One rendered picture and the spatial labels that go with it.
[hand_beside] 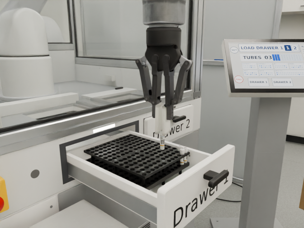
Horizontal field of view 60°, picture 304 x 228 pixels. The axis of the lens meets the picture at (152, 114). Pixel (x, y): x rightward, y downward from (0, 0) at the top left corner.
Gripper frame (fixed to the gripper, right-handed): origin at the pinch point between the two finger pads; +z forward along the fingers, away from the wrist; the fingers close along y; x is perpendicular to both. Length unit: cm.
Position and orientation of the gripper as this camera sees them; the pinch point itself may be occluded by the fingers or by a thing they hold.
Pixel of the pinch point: (162, 118)
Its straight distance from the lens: 61.2
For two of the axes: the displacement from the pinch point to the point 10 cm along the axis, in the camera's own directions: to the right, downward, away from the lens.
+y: -8.9, -1.2, 4.3
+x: -4.5, 2.3, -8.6
